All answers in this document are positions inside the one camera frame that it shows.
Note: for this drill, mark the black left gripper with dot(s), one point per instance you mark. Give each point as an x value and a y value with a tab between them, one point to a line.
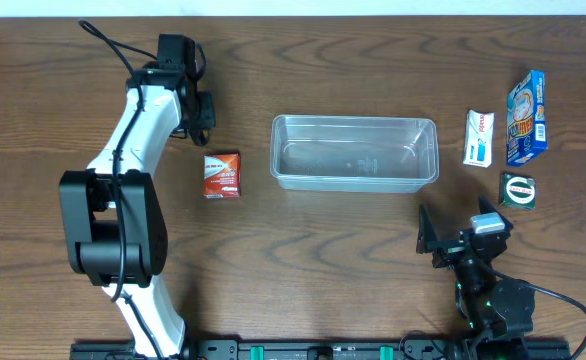
205	116

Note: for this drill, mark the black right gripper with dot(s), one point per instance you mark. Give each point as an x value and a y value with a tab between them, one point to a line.
459	248

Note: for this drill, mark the red orange medicine box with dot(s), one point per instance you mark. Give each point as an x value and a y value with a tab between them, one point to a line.
222	176

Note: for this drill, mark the green round tin box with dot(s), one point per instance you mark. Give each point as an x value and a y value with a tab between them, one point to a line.
517	191

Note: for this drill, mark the white Panadol box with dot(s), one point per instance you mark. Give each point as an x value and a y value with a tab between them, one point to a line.
478	139

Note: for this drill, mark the clear plastic container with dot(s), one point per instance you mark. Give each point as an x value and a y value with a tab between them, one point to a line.
354	154

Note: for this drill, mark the blue KoolFever box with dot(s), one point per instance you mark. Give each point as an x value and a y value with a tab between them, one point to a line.
526	128

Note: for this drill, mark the black bottle with white cap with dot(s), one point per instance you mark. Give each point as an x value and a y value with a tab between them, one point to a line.
200	136

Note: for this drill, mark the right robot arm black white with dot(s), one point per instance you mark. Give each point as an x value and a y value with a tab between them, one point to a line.
498	310

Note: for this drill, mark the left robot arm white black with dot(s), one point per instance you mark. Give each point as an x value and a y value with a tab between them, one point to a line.
114	228

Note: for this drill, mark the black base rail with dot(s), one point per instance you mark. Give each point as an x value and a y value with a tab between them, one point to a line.
412	348

